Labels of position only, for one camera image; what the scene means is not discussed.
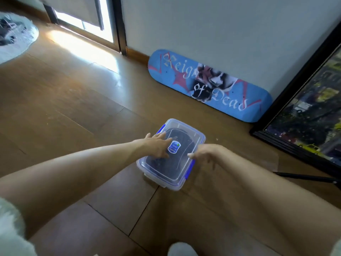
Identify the dark clothes pile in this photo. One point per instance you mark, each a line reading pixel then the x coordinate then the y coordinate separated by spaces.
pixel 9 30

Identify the white fluffy round rug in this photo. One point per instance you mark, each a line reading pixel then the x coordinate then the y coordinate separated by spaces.
pixel 24 42

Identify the person's right forearm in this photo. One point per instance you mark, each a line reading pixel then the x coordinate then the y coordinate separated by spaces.
pixel 271 194

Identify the clear plastic box blue clips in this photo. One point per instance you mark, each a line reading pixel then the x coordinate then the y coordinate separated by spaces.
pixel 181 170

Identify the person's left forearm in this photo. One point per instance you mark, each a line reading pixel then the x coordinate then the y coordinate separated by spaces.
pixel 69 181

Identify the person's left thumb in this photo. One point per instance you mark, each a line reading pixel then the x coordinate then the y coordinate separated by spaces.
pixel 162 154

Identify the person's right fingers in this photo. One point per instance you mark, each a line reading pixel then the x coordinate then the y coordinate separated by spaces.
pixel 198 153

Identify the person's left hand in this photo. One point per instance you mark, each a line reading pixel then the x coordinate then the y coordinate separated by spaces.
pixel 150 146

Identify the person's left little finger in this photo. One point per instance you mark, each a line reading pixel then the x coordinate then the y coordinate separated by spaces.
pixel 148 135

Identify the black rod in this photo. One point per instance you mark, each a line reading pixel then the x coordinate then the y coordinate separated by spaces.
pixel 306 178

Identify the black framed picture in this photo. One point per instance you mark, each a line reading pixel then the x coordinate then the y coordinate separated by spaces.
pixel 309 109

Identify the person's right hand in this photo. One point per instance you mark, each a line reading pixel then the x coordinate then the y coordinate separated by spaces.
pixel 213 154

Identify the black item inside box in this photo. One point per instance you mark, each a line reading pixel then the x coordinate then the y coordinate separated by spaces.
pixel 170 167

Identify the grey window blind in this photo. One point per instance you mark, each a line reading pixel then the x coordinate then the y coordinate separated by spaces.
pixel 77 10

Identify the dark sliding door frame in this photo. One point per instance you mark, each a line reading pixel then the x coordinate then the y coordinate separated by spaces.
pixel 118 23

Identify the blue printed skateboard deck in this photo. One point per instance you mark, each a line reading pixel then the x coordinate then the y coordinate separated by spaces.
pixel 175 71

